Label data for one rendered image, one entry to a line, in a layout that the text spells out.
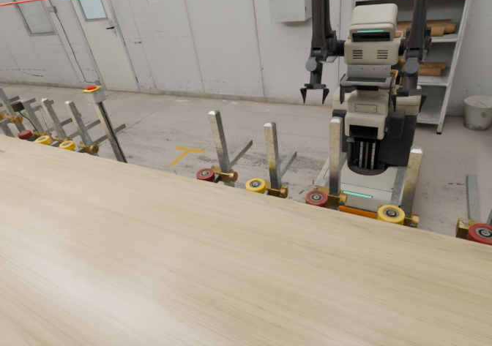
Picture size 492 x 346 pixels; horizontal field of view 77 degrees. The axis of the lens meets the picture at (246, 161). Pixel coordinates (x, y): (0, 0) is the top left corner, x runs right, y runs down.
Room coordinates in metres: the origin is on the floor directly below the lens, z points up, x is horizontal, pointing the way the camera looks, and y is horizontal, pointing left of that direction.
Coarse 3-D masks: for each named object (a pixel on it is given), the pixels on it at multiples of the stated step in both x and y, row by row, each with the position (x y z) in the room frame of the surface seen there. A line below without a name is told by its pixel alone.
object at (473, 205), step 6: (468, 174) 0.93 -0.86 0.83; (468, 180) 0.90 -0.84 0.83; (474, 180) 0.89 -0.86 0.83; (468, 186) 0.87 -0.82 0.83; (474, 186) 0.86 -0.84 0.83; (468, 192) 0.84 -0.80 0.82; (474, 192) 0.83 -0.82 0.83; (468, 198) 0.82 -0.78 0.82; (474, 198) 0.80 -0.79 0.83; (468, 204) 0.79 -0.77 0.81; (474, 204) 0.77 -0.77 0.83; (468, 210) 0.77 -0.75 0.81; (474, 210) 0.75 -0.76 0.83; (468, 216) 0.74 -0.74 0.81; (474, 216) 0.72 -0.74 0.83
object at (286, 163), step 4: (292, 152) 1.33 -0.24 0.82; (296, 152) 1.33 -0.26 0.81; (288, 156) 1.30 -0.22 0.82; (292, 156) 1.29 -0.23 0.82; (296, 156) 1.33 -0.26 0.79; (284, 160) 1.27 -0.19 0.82; (288, 160) 1.26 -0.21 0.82; (292, 160) 1.28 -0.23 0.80; (284, 164) 1.23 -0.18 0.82; (288, 164) 1.24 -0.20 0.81; (280, 168) 1.20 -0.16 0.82; (284, 168) 1.20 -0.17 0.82; (280, 172) 1.17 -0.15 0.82; (284, 172) 1.20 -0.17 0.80; (268, 192) 1.05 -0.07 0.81
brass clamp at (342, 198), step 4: (320, 188) 0.96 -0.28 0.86; (324, 188) 0.96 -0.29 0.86; (328, 188) 0.95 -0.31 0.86; (324, 192) 0.93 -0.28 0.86; (328, 192) 0.93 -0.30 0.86; (340, 192) 0.91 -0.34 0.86; (328, 196) 0.91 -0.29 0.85; (332, 196) 0.90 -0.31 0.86; (336, 196) 0.90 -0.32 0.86; (340, 196) 0.90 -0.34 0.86; (344, 196) 0.89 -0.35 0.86; (328, 200) 0.91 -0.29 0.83; (332, 200) 0.90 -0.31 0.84; (336, 200) 0.89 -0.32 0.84; (340, 200) 0.89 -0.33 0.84; (344, 200) 0.88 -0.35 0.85; (328, 204) 0.91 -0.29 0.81; (332, 204) 0.90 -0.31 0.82; (336, 204) 0.89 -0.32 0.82; (340, 204) 0.88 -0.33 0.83; (344, 204) 0.88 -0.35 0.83
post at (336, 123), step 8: (336, 120) 0.91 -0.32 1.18; (336, 128) 0.90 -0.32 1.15; (336, 136) 0.90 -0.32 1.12; (336, 144) 0.90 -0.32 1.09; (336, 152) 0.90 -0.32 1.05; (336, 160) 0.90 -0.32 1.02; (336, 168) 0.90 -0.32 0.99; (336, 176) 0.90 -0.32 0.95; (336, 184) 0.90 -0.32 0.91; (336, 192) 0.90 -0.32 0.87; (336, 208) 0.90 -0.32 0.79
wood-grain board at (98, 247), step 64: (0, 192) 1.26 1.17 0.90; (64, 192) 1.17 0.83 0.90; (128, 192) 1.09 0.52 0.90; (192, 192) 1.01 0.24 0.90; (256, 192) 0.95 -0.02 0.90; (0, 256) 0.83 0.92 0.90; (64, 256) 0.77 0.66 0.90; (128, 256) 0.73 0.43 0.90; (192, 256) 0.68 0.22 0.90; (256, 256) 0.64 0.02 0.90; (320, 256) 0.60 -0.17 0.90; (384, 256) 0.57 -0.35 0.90; (448, 256) 0.53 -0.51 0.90; (0, 320) 0.56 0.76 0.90; (64, 320) 0.53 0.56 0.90; (128, 320) 0.50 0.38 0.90; (192, 320) 0.47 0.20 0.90; (256, 320) 0.44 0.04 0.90; (320, 320) 0.41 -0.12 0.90; (384, 320) 0.39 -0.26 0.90; (448, 320) 0.37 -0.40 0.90
